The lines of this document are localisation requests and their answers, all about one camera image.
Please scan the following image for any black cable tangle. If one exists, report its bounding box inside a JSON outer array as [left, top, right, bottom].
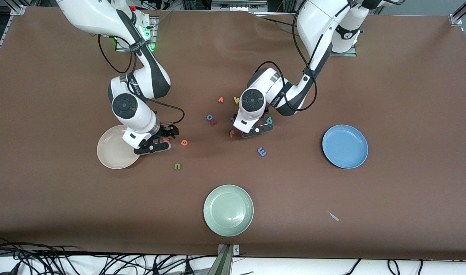
[[0, 235, 218, 275]]

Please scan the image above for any grey metal camera bracket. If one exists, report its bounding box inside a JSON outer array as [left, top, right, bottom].
[[217, 244, 241, 275]]

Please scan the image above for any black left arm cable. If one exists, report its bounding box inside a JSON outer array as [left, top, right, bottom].
[[256, 11, 318, 112]]

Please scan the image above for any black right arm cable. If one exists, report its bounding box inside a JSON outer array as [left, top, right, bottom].
[[98, 34, 185, 126]]

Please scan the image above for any brown table cover sheet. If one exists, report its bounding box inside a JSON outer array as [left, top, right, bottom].
[[0, 7, 466, 261]]

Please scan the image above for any thin black table cable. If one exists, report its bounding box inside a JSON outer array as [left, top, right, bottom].
[[256, 11, 300, 29]]

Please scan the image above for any blue round plate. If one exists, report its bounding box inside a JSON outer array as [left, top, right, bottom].
[[322, 125, 369, 169]]

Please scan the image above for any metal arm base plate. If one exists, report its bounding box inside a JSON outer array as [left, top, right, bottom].
[[115, 15, 157, 52], [330, 43, 357, 57]]

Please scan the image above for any aluminium frame corner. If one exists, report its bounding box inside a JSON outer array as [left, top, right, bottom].
[[449, 0, 466, 26], [0, 5, 26, 75]]

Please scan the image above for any pale green round plate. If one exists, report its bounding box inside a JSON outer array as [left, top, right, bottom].
[[203, 184, 254, 237]]

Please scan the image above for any beige round plate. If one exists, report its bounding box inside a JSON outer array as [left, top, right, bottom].
[[97, 125, 141, 170]]

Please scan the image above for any grey metal frame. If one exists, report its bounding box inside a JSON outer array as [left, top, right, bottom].
[[212, 0, 268, 12]]

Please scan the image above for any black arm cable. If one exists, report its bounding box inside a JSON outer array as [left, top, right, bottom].
[[98, 34, 185, 126], [256, 11, 318, 112]]

